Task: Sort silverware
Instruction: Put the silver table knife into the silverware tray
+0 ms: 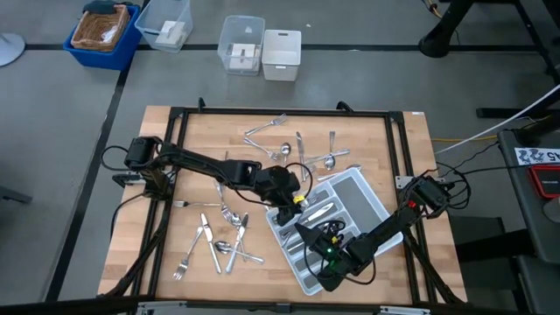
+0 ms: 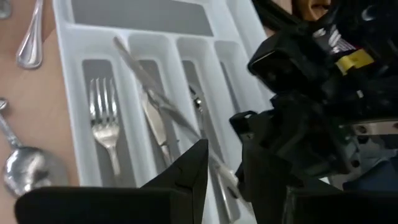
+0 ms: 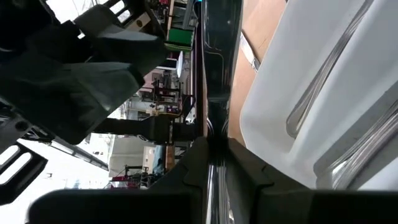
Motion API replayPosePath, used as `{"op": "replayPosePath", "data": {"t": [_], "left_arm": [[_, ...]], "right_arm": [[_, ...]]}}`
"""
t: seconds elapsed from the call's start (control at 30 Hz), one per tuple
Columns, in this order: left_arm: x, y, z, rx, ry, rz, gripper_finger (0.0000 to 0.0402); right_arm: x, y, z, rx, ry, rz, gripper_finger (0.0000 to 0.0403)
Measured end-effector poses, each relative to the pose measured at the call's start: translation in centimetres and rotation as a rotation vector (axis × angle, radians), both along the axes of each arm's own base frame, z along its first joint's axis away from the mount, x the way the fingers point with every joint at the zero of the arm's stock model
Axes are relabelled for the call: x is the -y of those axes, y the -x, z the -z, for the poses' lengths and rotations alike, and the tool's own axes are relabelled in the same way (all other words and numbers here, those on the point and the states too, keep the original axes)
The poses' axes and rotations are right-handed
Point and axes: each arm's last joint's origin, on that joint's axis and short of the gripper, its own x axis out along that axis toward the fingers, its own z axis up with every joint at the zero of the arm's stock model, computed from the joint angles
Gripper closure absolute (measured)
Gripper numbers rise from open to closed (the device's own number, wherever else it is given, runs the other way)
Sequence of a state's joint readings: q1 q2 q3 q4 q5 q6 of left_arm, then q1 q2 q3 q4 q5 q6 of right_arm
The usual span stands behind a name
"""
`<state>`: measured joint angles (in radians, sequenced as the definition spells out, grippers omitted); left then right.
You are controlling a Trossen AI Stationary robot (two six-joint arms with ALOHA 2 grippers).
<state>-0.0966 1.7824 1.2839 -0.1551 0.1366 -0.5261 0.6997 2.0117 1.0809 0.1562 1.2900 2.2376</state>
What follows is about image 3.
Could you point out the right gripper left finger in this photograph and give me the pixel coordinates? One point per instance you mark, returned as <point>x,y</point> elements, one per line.
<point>124,208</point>

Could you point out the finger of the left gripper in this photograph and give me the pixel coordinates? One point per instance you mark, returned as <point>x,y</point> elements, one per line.
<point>62,99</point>
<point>130,43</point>

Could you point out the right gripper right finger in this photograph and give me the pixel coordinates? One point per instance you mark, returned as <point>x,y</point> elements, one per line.
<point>311,208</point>

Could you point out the silver spoon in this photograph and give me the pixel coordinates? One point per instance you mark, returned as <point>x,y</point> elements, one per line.
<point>357,154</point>

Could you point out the white cutlery tray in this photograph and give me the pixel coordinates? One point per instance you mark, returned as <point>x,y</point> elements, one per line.
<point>280,109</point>

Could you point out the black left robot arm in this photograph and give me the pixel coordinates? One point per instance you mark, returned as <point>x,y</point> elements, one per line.
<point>149,129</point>

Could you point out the green box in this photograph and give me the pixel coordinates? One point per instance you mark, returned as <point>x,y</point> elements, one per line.
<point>180,37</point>

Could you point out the black table frame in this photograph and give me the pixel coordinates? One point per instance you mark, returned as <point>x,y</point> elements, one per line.
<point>220,46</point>

